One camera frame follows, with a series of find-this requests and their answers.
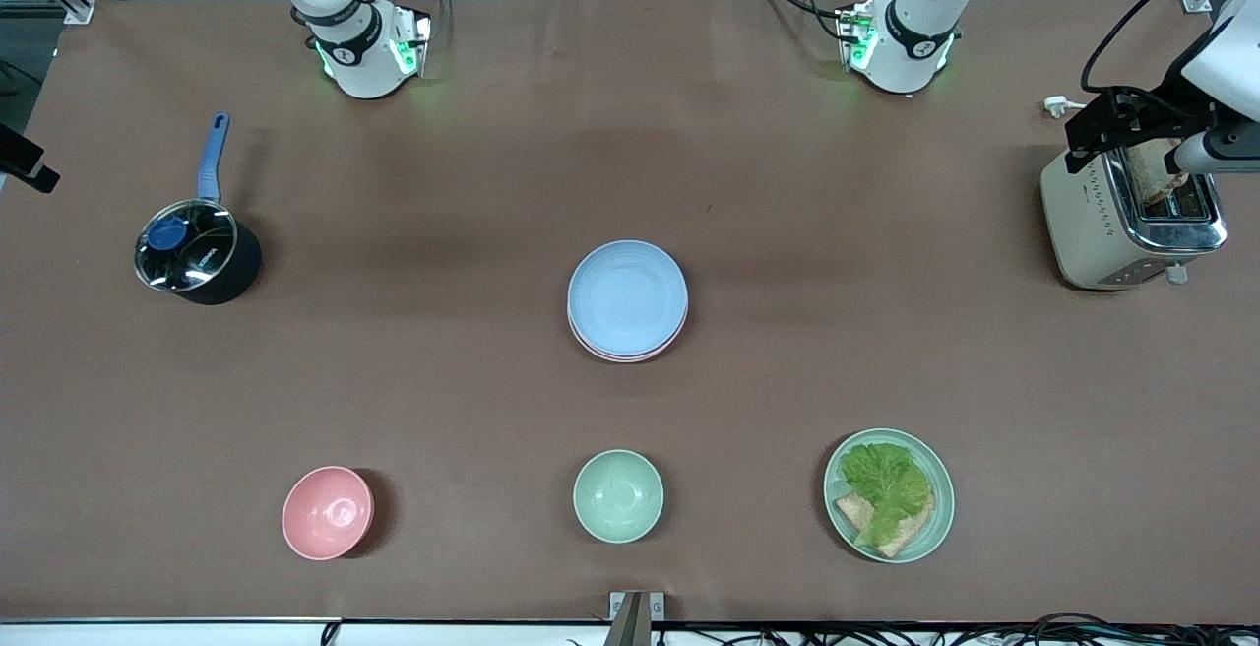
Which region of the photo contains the blue shallow bowl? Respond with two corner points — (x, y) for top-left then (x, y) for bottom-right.
(568, 240), (688, 356)

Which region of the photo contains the pink shallow bowl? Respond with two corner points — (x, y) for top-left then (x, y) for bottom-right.
(568, 306), (689, 364)

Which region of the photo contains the round crusty bread slice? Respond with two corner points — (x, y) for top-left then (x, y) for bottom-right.
(1122, 139), (1198, 210)

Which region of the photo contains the beige and chrome toaster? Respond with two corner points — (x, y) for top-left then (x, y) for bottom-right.
(1040, 139), (1229, 291)

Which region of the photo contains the glass lid with blue knob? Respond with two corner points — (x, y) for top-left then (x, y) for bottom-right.
(135, 199), (239, 292)

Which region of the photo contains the green lettuce leaf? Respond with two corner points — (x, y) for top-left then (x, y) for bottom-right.
(839, 442), (933, 549)

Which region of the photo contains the brown table cover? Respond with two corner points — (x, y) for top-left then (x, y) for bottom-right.
(0, 0), (1260, 624)

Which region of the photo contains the green plate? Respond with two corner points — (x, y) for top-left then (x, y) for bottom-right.
(824, 428), (956, 564)

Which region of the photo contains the flat brown bread slice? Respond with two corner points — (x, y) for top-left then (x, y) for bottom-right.
(835, 490), (936, 558)

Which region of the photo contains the small deep pink bowl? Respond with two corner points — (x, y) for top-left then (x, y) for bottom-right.
(282, 466), (375, 561)

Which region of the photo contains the white table edge strip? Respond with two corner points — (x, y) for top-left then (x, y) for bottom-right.
(0, 618), (1260, 646)

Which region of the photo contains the small deep green bowl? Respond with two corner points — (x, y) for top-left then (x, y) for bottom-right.
(573, 449), (664, 544)

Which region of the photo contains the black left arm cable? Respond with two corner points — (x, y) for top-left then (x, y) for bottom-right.
(1080, 0), (1231, 94)

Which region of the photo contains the black saucepan with blue handle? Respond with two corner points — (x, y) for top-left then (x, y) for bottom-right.
(134, 112), (264, 307)

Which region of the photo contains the metal camera mount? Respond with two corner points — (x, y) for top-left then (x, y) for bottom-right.
(608, 591), (666, 646)

